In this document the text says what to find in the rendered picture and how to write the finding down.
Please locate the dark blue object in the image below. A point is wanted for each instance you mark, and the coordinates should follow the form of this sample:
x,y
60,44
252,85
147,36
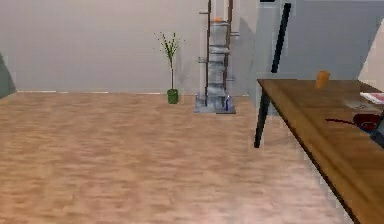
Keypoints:
x,y
379,131

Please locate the grey ladder shelf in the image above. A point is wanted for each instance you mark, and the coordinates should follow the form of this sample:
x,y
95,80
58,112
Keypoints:
x,y
216,90

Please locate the red and white book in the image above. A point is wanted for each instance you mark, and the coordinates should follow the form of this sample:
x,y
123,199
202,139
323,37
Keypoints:
x,y
375,97

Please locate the orange cup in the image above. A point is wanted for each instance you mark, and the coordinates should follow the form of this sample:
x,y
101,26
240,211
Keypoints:
x,y
322,79

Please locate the small orange object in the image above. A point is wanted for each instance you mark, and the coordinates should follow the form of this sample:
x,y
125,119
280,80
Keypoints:
x,y
217,19

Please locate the house plant in green pot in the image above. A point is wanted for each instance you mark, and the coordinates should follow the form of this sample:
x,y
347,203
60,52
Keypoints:
x,y
172,95

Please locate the brown wooden table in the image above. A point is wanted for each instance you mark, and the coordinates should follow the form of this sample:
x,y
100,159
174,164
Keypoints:
x,y
333,146

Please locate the blue bottle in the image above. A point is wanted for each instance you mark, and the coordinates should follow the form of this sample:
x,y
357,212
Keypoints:
x,y
227,103

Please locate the black floor lamp pole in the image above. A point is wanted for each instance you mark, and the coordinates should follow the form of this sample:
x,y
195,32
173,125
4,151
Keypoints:
x,y
280,40

